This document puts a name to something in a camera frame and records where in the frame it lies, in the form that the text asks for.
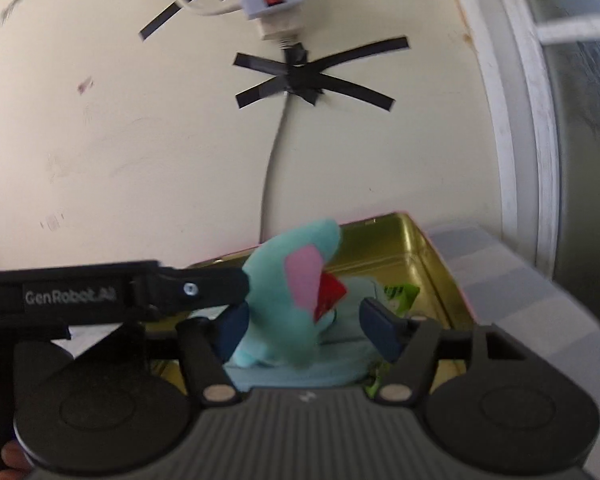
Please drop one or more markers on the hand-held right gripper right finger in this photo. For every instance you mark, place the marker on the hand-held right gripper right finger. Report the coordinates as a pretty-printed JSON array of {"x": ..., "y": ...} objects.
[{"x": 380, "y": 330}]

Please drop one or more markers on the teal plush toy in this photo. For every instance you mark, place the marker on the teal plush toy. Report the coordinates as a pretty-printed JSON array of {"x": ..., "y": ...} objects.
[{"x": 285, "y": 300}]

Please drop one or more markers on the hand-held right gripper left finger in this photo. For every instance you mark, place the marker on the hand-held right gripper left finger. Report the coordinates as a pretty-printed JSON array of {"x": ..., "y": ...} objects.
[{"x": 232, "y": 332}]

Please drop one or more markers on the person's left hand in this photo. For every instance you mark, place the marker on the person's left hand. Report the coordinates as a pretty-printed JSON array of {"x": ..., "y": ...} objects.
[{"x": 15, "y": 460}]

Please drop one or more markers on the black tape cross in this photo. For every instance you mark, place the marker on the black tape cross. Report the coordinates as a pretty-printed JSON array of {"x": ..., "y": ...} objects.
[{"x": 305, "y": 77}]

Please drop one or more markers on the white window frame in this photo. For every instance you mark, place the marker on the white window frame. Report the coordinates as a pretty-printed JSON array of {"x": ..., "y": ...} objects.
[{"x": 525, "y": 110}]

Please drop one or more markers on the green snack packet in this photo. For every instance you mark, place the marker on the green snack packet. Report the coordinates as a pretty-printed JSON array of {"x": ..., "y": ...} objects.
[{"x": 400, "y": 296}]

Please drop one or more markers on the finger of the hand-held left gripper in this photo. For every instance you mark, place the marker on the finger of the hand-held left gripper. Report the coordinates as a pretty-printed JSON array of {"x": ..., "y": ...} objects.
[{"x": 205, "y": 287}]

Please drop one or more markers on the pink tin box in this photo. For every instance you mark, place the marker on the pink tin box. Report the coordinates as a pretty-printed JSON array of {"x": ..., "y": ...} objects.
[{"x": 390, "y": 245}]

